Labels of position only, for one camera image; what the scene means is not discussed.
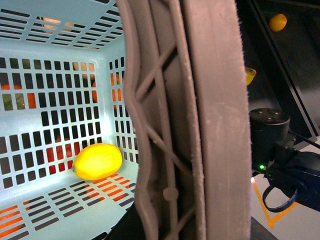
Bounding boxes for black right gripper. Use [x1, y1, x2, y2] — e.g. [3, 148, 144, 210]
[264, 146, 320, 210]

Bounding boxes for grey basket handle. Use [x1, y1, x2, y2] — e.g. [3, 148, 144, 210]
[117, 0, 251, 240]

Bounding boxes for yellow lemon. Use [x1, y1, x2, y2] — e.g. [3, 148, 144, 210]
[71, 143, 123, 181]

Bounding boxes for light blue shopping basket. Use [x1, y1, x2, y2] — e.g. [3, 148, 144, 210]
[0, 0, 139, 240]

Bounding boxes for orange on upper shelf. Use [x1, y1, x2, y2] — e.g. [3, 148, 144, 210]
[268, 13, 288, 32]

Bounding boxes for yellow banana tip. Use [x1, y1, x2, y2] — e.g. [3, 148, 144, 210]
[245, 67, 257, 86]

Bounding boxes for black shelf frame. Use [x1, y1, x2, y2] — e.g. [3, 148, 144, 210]
[236, 0, 320, 140]

